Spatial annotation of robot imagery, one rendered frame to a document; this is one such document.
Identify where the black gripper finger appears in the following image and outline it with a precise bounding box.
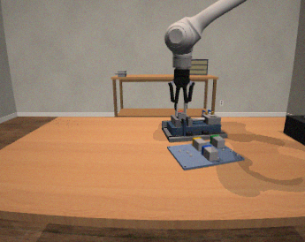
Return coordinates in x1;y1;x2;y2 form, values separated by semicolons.
168;81;181;117
183;80;195;114

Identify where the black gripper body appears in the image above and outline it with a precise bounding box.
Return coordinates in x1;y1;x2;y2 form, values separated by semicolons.
173;69;190;87

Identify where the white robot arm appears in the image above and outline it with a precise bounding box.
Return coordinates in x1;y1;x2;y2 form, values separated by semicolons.
164;0;247;69

